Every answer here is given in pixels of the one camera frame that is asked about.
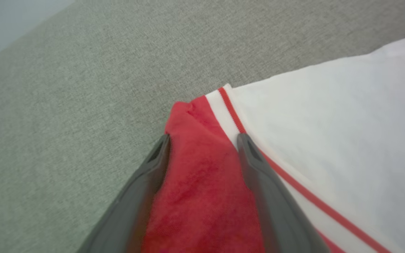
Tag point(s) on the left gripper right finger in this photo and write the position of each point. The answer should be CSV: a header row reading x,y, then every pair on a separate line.
x,y
280,218

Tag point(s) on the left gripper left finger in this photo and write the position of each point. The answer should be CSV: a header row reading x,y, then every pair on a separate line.
x,y
132,211

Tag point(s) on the red white basketball jersey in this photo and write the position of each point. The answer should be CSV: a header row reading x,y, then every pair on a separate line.
x,y
329,133

